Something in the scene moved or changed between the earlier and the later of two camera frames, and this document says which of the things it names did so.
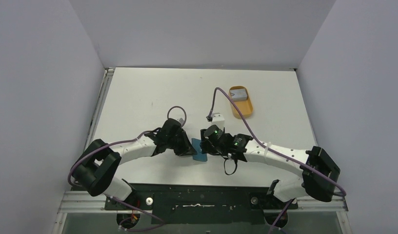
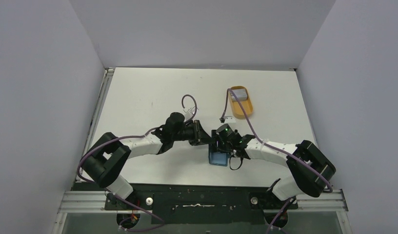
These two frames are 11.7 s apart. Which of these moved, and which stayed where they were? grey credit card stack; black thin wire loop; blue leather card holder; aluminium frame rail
Moved: blue leather card holder; black thin wire loop
Stayed: grey credit card stack; aluminium frame rail
